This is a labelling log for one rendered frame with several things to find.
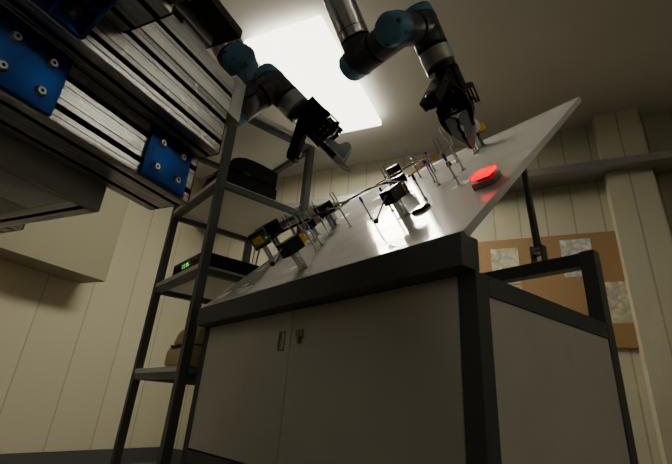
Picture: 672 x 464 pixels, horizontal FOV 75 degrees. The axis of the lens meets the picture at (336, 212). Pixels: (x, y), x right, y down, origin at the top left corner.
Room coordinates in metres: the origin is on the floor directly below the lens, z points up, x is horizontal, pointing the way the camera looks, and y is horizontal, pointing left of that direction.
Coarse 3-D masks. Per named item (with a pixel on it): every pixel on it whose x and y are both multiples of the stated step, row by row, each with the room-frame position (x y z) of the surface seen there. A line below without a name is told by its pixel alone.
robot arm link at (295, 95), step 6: (294, 90) 0.91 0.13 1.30; (288, 96) 0.91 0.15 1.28; (294, 96) 0.91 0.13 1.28; (300, 96) 0.91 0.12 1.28; (282, 102) 0.92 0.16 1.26; (288, 102) 0.91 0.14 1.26; (294, 102) 0.91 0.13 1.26; (300, 102) 0.92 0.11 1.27; (282, 108) 0.93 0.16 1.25; (288, 108) 0.92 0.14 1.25; (288, 114) 0.94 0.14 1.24
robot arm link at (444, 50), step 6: (444, 42) 0.76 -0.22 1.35; (432, 48) 0.76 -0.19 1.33; (438, 48) 0.76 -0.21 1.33; (444, 48) 0.76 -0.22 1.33; (450, 48) 0.77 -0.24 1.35; (420, 54) 0.79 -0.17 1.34; (426, 54) 0.78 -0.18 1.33; (432, 54) 0.77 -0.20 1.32; (438, 54) 0.77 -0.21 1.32; (444, 54) 0.77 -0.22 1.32; (450, 54) 0.77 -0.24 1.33; (420, 60) 0.81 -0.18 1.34; (426, 60) 0.79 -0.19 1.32; (432, 60) 0.78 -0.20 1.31; (438, 60) 0.77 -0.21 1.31; (444, 60) 0.78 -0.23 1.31; (426, 66) 0.80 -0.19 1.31; (432, 66) 0.79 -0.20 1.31
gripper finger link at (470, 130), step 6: (462, 114) 0.83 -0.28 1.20; (462, 120) 0.84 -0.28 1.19; (468, 120) 0.83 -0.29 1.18; (468, 126) 0.84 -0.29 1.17; (474, 126) 0.83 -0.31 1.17; (480, 126) 0.87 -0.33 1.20; (468, 132) 0.85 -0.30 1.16; (474, 132) 0.84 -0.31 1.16; (468, 138) 0.86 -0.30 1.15; (474, 138) 0.85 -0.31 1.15; (474, 144) 0.87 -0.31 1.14
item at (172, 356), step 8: (200, 328) 1.83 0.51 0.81; (200, 336) 1.82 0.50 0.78; (176, 344) 1.94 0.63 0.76; (200, 344) 1.82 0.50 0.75; (168, 352) 1.93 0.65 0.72; (176, 352) 1.87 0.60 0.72; (192, 352) 1.80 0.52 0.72; (200, 352) 1.82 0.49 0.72; (168, 360) 1.91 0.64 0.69; (176, 360) 1.86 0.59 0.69; (192, 360) 1.80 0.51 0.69
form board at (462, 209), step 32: (512, 128) 1.35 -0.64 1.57; (544, 128) 1.07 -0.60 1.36; (448, 160) 1.52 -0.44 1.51; (480, 160) 1.18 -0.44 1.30; (512, 160) 0.97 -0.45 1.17; (416, 192) 1.31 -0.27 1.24; (448, 192) 1.06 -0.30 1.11; (480, 192) 0.89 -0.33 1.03; (320, 224) 1.93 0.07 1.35; (352, 224) 1.45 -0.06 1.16; (384, 224) 1.16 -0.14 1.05; (416, 224) 0.96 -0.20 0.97; (448, 224) 0.82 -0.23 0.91; (320, 256) 1.27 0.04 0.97; (352, 256) 1.05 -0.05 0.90; (256, 288) 1.39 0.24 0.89
